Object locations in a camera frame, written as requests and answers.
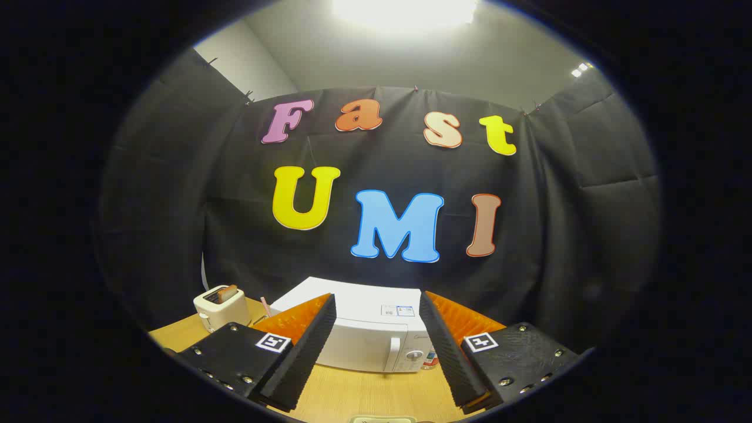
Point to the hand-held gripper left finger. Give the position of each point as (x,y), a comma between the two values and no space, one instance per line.
(305,358)

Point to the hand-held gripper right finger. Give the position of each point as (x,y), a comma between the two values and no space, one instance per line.
(449,352)

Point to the white microwave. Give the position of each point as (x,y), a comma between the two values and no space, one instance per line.
(364,335)

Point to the clear bottle red label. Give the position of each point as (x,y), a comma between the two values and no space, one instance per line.
(432,356)

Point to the pink striped straw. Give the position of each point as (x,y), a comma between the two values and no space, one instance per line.
(265,306)

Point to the white speckled plate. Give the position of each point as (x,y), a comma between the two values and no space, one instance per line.
(382,419)

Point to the white toaster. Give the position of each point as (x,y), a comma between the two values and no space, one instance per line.
(220,311)

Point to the toast slice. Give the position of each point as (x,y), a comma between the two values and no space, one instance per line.
(228,292)

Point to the ceiling light panel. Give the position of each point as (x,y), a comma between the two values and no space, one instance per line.
(405,12)

